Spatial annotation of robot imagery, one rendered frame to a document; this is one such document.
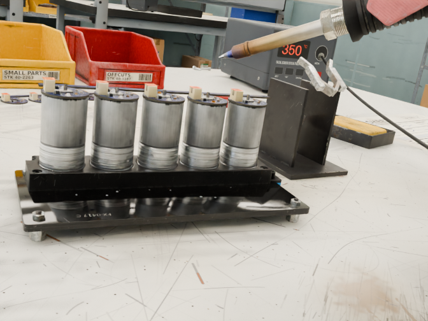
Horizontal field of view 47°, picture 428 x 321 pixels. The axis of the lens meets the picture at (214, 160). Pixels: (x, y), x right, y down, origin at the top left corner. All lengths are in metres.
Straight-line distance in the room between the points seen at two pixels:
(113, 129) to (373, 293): 0.16
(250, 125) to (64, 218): 0.13
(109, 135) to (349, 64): 5.67
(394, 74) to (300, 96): 5.20
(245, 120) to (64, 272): 0.14
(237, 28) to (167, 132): 0.54
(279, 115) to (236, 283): 0.20
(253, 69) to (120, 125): 0.49
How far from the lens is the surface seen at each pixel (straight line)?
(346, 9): 0.26
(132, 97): 0.28
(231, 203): 0.29
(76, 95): 0.27
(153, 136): 0.29
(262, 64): 0.73
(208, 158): 0.30
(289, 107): 0.39
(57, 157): 0.28
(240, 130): 0.31
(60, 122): 0.27
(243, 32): 0.79
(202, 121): 0.30
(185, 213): 0.27
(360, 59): 5.83
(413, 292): 0.26
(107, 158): 0.28
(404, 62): 5.53
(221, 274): 0.24
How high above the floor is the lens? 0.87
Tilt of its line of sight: 18 degrees down
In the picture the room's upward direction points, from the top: 8 degrees clockwise
